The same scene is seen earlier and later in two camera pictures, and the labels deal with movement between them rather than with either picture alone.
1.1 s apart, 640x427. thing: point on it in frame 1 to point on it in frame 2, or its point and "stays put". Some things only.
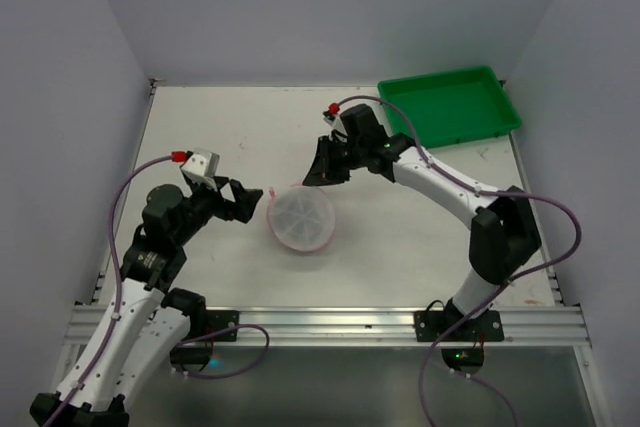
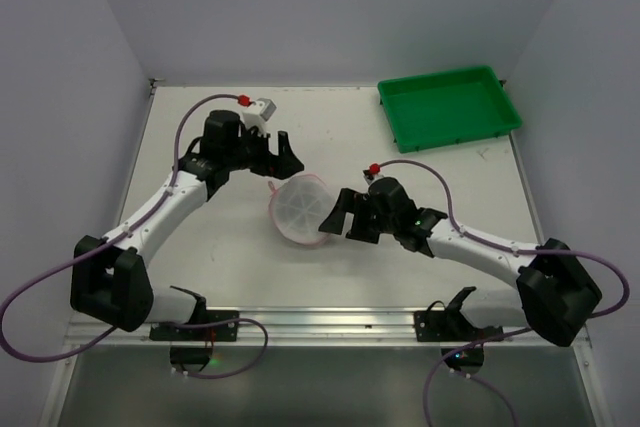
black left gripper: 226,200 to 270,158
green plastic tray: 450,106 stays put
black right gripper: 339,153 to 360,217
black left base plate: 216,320 stays put
